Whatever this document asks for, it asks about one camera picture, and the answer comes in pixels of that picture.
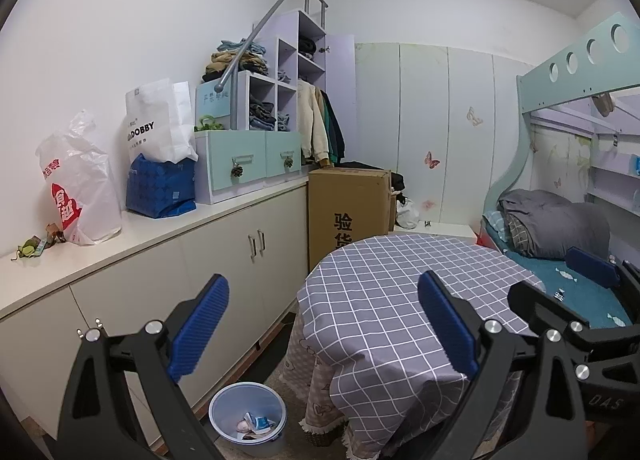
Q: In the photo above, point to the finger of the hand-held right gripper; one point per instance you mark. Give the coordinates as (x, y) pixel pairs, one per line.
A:
(592, 267)
(535, 302)

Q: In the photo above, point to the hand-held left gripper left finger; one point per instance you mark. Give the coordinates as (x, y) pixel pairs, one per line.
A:
(200, 325)

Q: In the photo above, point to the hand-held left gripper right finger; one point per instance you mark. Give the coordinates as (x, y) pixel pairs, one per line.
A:
(445, 322)

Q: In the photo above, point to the blue plastic bucket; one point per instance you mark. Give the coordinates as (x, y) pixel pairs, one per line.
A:
(220, 410)

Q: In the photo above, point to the blue white packet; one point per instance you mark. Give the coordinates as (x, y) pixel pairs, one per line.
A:
(261, 423)

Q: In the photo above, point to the teal bed sheet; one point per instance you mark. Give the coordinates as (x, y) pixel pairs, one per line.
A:
(545, 275)

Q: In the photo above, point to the grey quilt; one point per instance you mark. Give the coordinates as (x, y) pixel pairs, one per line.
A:
(555, 225)

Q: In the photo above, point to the long white low cabinet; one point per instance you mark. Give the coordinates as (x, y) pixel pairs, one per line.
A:
(150, 280)

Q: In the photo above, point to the grey checked tablecloth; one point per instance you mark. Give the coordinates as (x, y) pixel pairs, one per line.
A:
(375, 290)

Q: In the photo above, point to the red box with white top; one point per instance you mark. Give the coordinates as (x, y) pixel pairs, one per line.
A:
(440, 229)

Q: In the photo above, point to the small blue box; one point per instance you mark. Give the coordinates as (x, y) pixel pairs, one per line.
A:
(635, 165)

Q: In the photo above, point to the small white plastic bag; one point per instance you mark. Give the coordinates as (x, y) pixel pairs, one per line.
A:
(407, 214)

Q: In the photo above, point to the pink quilted table skirt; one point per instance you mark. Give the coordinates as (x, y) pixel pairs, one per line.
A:
(315, 385)

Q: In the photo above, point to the blue woven bag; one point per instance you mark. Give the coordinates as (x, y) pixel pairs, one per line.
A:
(157, 190)

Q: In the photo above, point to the black cloth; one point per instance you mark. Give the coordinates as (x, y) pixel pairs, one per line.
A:
(397, 180)

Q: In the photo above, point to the pinecone drawer charm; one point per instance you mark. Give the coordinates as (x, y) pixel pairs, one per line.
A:
(287, 162)
(236, 171)

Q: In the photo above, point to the pink butterfly sticker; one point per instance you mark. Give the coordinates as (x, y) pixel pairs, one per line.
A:
(431, 160)

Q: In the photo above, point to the brown pouch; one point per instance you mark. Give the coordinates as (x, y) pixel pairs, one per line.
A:
(602, 102)

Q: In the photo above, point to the tall cardboard box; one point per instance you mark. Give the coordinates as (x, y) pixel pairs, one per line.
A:
(345, 190)

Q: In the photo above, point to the teal drawer unit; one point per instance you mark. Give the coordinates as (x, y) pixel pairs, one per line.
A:
(217, 155)

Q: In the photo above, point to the brown crumpled wrapper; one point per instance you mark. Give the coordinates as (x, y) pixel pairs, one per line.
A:
(54, 234)

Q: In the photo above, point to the white red plastic bag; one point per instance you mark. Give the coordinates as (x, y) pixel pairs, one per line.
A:
(85, 180)

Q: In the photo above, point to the teal bunk bed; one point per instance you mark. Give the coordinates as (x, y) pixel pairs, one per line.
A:
(565, 80)

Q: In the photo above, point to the white butterfly sticker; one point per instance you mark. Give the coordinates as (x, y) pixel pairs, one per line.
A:
(475, 116)

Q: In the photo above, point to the dark jacket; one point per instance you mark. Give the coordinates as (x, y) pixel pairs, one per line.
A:
(341, 132)

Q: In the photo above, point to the folded jeans stack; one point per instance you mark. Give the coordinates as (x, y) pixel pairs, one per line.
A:
(261, 115)

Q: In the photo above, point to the white paper shopping bag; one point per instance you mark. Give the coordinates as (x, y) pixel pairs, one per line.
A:
(155, 110)

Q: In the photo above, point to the grey metal handrail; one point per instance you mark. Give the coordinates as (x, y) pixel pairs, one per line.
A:
(231, 105)

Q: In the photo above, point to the teal sign board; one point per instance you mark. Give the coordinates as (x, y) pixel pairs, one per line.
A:
(212, 102)

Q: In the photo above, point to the white wardrobe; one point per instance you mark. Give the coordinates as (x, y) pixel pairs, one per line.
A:
(425, 100)

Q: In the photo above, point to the green jacket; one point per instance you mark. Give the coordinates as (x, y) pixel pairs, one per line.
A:
(331, 125)

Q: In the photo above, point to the cream jacket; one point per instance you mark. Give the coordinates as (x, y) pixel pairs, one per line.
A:
(310, 120)

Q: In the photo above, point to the pile of folded clothes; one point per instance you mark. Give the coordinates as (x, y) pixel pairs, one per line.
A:
(232, 62)

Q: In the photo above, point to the purple cabinet door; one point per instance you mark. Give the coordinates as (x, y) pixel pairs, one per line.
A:
(344, 70)

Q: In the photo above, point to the purple cubby shelf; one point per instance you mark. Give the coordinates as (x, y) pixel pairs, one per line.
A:
(286, 65)

